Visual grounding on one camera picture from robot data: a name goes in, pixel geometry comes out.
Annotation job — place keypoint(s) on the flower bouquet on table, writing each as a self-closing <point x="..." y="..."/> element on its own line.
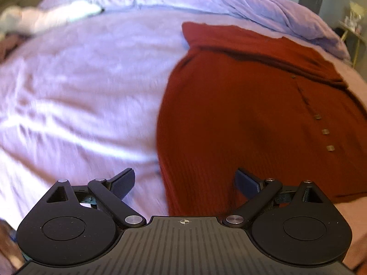
<point x="356" y="15"/>

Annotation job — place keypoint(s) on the lilac bed sheet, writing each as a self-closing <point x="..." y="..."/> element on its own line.
<point x="81" y="102"/>

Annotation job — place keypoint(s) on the red knit cardigan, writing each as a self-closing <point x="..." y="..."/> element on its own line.
<point x="272" y="107"/>

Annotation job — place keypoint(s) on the gold leg side table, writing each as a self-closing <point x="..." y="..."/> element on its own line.
<point x="347" y="32"/>

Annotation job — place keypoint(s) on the person left hand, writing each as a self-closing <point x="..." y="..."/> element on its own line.
<point x="11" y="256"/>

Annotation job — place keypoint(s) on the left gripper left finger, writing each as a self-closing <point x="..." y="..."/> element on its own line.
<point x="109" y="194"/>

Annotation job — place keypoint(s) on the lilac rumpled duvet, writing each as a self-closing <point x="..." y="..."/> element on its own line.
<point x="282" y="16"/>

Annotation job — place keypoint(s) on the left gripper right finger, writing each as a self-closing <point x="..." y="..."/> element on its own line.
<point x="259" y="194"/>

